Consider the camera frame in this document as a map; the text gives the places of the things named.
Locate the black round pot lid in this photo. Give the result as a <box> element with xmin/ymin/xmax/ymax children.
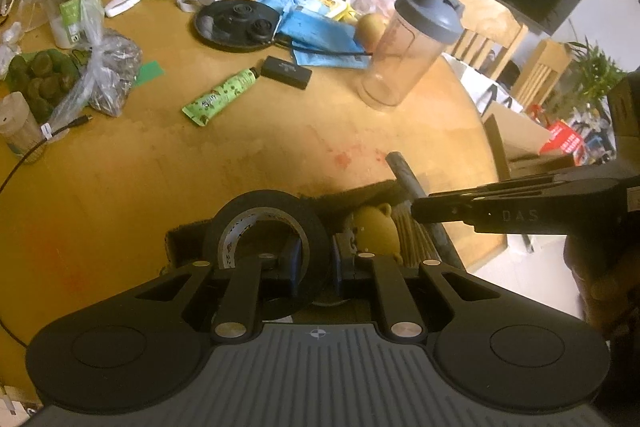
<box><xmin>194</xmin><ymin>0</ymin><xmax>278</xmax><ymax>52</ymax></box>

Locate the clear jar with black lid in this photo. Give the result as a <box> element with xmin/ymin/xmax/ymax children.
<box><xmin>41</xmin><ymin>0</ymin><xmax>101</xmax><ymax>50</ymax></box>

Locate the crumpled white plastic bag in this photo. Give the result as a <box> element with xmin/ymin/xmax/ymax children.
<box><xmin>0</xmin><ymin>22</ymin><xmax>24</xmax><ymax>68</ymax></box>

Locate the green potted plant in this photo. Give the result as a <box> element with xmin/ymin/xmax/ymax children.
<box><xmin>570</xmin><ymin>19</ymin><xmax>632</xmax><ymax>108</ymax></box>

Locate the yellow snack packet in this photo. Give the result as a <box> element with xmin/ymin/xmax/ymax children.
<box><xmin>302</xmin><ymin>0</ymin><xmax>352</xmax><ymax>22</ymax></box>

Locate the white looped band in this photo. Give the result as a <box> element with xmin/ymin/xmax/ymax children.
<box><xmin>177</xmin><ymin>0</ymin><xmax>226</xmax><ymax>14</ymax></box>

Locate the tan cat plush toy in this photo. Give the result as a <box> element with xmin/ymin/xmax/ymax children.
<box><xmin>342</xmin><ymin>202</ymin><xmax>403</xmax><ymax>261</ymax></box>

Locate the thin black cord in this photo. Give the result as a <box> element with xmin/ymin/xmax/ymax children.
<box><xmin>272</xmin><ymin>34</ymin><xmax>376</xmax><ymax>58</ymax></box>

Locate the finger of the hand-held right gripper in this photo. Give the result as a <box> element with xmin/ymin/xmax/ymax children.
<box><xmin>429</xmin><ymin>173</ymin><xmax>569</xmax><ymax>199</ymax></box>
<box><xmin>410</xmin><ymin>194</ymin><xmax>488</xmax><ymax>226</ymax></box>

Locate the black usb cable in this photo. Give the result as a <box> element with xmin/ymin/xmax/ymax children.
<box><xmin>0</xmin><ymin>114</ymin><xmax>94</xmax><ymax>349</ymax></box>

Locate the clear shaker bottle grey lid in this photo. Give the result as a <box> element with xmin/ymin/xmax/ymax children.
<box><xmin>359</xmin><ymin>0</ymin><xmax>463</xmax><ymax>108</ymax></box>

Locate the black tape roll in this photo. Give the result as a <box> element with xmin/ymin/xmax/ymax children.
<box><xmin>202</xmin><ymin>189</ymin><xmax>333</xmax><ymax>320</ymax></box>

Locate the red printed box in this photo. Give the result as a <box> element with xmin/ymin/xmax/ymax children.
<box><xmin>537</xmin><ymin>119</ymin><xmax>589</xmax><ymax>166</ymax></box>

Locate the open brown carton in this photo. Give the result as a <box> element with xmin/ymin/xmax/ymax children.
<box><xmin>482</xmin><ymin>112</ymin><xmax>574</xmax><ymax>181</ymax></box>

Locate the small black rectangular box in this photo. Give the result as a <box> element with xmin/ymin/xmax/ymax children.
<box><xmin>260</xmin><ymin>55</ymin><xmax>313</xmax><ymax>90</ymax></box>

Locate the clear bag of dark seeds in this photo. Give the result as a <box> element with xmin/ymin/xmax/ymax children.
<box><xmin>50</xmin><ymin>0</ymin><xmax>144</xmax><ymax>128</ymax></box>

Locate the wooden chair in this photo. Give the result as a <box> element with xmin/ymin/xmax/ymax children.
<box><xmin>440</xmin><ymin>0</ymin><xmax>530</xmax><ymax>76</ymax></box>
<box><xmin>512</xmin><ymin>39</ymin><xmax>574</xmax><ymax>108</ymax></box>

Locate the green squeeze tube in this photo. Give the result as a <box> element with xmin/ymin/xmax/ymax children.
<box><xmin>181</xmin><ymin>67</ymin><xmax>261</xmax><ymax>128</ymax></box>

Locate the plain blue packet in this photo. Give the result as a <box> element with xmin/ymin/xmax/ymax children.
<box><xmin>277</xmin><ymin>9</ymin><xmax>371</xmax><ymax>69</ymax></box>

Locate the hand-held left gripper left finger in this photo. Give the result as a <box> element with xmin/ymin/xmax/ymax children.
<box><xmin>132</xmin><ymin>239</ymin><xmax>306</xmax><ymax>344</ymax></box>

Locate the pile of green round cakes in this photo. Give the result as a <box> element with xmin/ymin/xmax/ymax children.
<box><xmin>5</xmin><ymin>49</ymin><xmax>88</xmax><ymax>121</ymax></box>

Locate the yellow round fruit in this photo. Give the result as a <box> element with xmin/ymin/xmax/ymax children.
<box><xmin>356</xmin><ymin>12</ymin><xmax>389</xmax><ymax>48</ymax></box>

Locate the clear toothpick holder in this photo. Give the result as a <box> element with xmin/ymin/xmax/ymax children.
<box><xmin>0</xmin><ymin>92</ymin><xmax>49</xmax><ymax>164</ymax></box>

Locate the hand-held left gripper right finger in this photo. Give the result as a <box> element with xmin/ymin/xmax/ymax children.
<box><xmin>334</xmin><ymin>233</ymin><xmax>502</xmax><ymax>342</ymax></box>

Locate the green paper card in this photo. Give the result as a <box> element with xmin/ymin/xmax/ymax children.
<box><xmin>134</xmin><ymin>61</ymin><xmax>166</xmax><ymax>86</ymax></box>

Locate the person's right hand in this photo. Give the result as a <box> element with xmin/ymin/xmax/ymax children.
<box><xmin>564</xmin><ymin>234</ymin><xmax>640</xmax><ymax>348</ymax></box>

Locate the white paper bag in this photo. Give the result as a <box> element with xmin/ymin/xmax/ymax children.
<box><xmin>445</xmin><ymin>52</ymin><xmax>527</xmax><ymax>118</ymax></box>

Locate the white oval band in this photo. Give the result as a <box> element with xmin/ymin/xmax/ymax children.
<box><xmin>104</xmin><ymin>0</ymin><xmax>142</xmax><ymax>18</ymax></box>

